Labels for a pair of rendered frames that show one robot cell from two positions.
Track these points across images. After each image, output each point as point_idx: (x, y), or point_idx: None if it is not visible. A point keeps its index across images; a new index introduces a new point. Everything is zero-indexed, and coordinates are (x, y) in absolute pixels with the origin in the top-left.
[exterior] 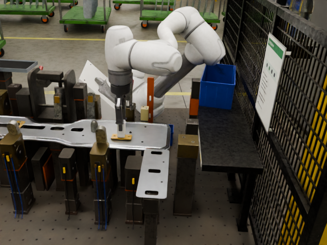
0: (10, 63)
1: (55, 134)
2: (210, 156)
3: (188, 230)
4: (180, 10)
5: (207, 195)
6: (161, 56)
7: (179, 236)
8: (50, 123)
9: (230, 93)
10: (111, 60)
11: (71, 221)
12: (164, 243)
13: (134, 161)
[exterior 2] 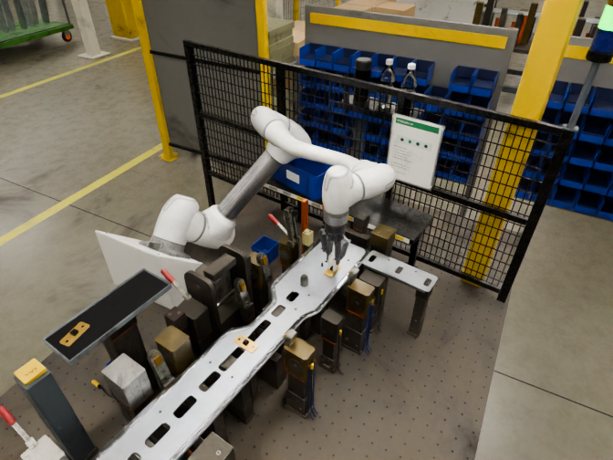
0: (125, 296)
1: (293, 315)
2: (404, 231)
3: (400, 297)
4: (274, 117)
5: (366, 267)
6: (390, 176)
7: (404, 306)
8: (264, 313)
9: None
10: (346, 203)
11: (346, 371)
12: (407, 318)
13: (369, 277)
